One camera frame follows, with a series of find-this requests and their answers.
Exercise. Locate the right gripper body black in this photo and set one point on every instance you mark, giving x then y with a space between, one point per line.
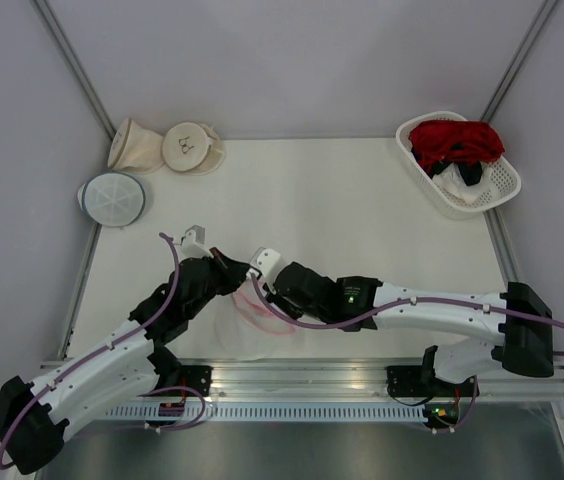
294 311

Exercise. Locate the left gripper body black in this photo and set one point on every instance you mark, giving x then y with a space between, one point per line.
216 285

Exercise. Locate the pink-trimmed mesh laundry bag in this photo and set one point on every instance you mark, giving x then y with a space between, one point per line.
247 330

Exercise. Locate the red bra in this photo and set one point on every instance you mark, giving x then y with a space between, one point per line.
454 141

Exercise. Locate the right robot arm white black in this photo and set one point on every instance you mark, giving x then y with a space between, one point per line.
498 330

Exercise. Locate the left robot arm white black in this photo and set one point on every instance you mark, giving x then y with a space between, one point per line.
38 417

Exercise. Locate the grey-trimmed mesh laundry bag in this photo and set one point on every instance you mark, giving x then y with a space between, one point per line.
115 199

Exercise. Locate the beige laundry bag bra logo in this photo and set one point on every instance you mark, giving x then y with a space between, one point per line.
193 149

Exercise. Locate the beige laundry bag left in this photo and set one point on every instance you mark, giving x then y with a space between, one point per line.
135 149

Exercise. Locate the white garment in basket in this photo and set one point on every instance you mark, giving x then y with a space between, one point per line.
454 187

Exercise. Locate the black garment in basket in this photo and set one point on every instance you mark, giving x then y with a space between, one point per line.
470 172

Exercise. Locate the white perforated plastic basket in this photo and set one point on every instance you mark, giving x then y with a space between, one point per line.
503 182

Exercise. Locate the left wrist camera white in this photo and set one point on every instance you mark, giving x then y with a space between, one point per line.
192 243

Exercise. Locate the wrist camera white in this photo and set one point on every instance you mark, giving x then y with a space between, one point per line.
192 243
268 263

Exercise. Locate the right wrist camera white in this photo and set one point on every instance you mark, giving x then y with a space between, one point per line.
268 263

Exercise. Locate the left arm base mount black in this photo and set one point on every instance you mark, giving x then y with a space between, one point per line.
197 377

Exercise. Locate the aluminium mounting rail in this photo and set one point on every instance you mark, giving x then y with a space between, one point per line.
353 380

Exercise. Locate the white slotted cable duct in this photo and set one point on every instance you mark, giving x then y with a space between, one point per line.
155 411

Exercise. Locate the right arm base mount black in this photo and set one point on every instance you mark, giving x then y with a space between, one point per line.
405 381

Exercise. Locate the left aluminium frame post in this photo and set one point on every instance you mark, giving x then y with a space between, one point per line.
53 26

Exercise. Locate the aluminium frame post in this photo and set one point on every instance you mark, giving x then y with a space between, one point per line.
540 21
53 26

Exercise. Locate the right aluminium frame post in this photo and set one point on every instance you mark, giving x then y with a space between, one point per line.
540 21

